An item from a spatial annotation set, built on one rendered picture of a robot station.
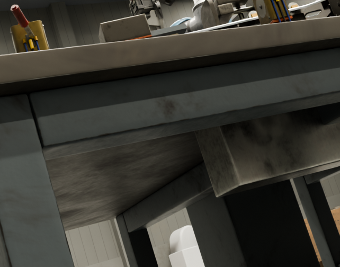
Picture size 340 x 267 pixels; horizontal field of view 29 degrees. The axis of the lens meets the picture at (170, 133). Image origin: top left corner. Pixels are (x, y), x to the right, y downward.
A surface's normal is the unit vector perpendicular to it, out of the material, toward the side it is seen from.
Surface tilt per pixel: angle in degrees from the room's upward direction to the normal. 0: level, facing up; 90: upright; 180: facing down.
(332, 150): 90
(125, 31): 90
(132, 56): 90
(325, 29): 90
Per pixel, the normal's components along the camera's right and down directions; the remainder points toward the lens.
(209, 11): -0.94, 0.25
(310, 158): 0.40, -0.32
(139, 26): 0.15, -0.26
